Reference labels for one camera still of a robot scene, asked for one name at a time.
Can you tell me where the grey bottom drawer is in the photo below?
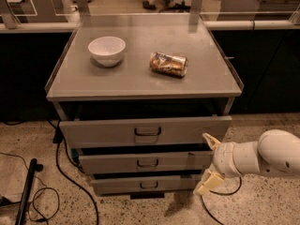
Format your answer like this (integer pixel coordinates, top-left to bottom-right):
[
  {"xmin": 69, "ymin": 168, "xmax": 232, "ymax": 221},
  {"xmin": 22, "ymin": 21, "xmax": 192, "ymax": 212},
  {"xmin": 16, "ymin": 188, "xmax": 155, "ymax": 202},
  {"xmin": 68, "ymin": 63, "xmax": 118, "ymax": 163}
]
[{"xmin": 91, "ymin": 174, "xmax": 201, "ymax": 195}]

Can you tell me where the grey top drawer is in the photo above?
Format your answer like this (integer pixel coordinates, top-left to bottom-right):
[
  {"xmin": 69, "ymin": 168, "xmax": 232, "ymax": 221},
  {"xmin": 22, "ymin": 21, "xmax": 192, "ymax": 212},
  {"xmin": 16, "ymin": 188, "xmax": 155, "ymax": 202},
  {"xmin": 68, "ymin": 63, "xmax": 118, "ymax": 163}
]
[{"xmin": 60, "ymin": 116, "xmax": 232, "ymax": 148}]

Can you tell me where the black cable right floor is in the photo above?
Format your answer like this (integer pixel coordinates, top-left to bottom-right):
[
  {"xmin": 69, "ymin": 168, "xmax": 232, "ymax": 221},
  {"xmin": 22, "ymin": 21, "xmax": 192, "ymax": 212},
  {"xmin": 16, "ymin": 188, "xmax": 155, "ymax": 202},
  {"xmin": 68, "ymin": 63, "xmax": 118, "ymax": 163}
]
[{"xmin": 199, "ymin": 175, "xmax": 243, "ymax": 225}]

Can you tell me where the thick black floor cable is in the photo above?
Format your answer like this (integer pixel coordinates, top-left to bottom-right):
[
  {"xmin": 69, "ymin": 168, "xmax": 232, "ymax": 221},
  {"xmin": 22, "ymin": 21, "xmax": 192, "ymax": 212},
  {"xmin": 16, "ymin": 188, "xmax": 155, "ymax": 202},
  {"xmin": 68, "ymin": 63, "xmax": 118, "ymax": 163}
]
[{"xmin": 46, "ymin": 119, "xmax": 100, "ymax": 225}]

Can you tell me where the grey drawer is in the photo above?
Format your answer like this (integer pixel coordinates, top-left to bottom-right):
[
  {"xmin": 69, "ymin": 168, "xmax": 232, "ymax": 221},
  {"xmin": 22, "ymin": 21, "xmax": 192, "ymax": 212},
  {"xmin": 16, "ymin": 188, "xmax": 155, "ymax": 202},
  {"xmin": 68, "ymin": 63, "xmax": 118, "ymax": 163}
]
[
  {"xmin": 79, "ymin": 151, "xmax": 212, "ymax": 174},
  {"xmin": 91, "ymin": 174, "xmax": 201, "ymax": 195},
  {"xmin": 60, "ymin": 116, "xmax": 232, "ymax": 148}
]

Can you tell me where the crushed golden drink can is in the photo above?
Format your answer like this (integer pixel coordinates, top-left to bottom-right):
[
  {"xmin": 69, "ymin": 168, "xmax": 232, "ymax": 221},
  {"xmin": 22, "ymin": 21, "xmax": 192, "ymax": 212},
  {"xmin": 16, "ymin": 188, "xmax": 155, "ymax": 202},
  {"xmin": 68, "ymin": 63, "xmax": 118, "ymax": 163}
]
[{"xmin": 149, "ymin": 52, "xmax": 188, "ymax": 78}]

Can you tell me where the white ceramic bowl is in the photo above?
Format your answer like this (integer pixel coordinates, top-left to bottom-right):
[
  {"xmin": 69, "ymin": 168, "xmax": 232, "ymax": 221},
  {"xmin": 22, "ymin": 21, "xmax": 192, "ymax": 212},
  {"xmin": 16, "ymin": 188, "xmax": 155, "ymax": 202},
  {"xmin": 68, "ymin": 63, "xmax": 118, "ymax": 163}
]
[{"xmin": 88, "ymin": 37, "xmax": 126, "ymax": 67}]

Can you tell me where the grey background desk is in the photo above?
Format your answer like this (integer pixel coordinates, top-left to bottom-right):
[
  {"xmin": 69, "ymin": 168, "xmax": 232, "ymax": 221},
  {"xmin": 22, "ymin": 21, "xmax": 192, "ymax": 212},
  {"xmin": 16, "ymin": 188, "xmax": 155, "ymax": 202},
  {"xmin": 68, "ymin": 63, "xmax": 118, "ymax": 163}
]
[{"xmin": 217, "ymin": 0, "xmax": 300, "ymax": 21}]

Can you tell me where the thin black looped cable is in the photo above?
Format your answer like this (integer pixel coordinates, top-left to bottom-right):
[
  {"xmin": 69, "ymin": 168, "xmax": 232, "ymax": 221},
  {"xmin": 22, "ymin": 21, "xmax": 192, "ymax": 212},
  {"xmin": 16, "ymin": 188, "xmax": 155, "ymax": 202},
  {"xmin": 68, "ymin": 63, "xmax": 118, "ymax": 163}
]
[{"xmin": 0, "ymin": 151, "xmax": 61, "ymax": 223}]

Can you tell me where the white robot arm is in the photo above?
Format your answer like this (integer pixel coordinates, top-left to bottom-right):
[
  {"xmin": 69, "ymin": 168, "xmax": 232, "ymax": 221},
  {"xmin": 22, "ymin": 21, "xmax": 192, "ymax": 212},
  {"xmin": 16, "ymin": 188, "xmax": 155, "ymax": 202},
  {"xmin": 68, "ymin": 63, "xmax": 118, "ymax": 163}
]
[{"xmin": 194, "ymin": 129, "xmax": 300, "ymax": 196}]

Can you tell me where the grey drawer cabinet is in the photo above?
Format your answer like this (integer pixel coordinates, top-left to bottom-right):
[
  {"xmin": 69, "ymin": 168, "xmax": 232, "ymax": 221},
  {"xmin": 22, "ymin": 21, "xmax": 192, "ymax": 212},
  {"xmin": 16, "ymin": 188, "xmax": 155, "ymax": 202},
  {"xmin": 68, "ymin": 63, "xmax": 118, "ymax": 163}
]
[{"xmin": 44, "ymin": 13, "xmax": 245, "ymax": 201}]

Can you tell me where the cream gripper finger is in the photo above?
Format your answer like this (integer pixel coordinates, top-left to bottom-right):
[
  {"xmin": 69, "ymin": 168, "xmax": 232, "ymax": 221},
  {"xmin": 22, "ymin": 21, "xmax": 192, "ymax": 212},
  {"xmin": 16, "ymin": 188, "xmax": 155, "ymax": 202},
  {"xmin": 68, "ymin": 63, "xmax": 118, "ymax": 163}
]
[
  {"xmin": 202, "ymin": 133, "xmax": 221, "ymax": 150},
  {"xmin": 195, "ymin": 170, "xmax": 225, "ymax": 195}
]

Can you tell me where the clear acrylic barrier panel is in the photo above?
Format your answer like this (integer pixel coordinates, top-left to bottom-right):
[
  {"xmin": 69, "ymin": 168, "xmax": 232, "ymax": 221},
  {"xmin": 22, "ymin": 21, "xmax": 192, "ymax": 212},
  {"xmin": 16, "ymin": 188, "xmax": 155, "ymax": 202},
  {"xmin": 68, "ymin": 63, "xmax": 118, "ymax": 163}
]
[{"xmin": 1, "ymin": 0, "xmax": 300, "ymax": 30}]

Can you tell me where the black pole on floor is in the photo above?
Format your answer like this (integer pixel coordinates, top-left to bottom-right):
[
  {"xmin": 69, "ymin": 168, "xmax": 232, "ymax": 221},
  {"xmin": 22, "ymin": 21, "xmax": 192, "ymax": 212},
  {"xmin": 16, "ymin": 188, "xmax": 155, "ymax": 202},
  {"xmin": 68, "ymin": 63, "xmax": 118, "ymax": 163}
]
[{"xmin": 15, "ymin": 158, "xmax": 38, "ymax": 225}]

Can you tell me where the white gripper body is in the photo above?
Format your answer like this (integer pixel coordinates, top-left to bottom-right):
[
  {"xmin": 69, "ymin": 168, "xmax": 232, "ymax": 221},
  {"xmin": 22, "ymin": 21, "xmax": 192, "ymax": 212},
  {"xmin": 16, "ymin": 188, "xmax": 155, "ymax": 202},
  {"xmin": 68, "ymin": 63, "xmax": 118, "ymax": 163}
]
[{"xmin": 213, "ymin": 142, "xmax": 242, "ymax": 178}]

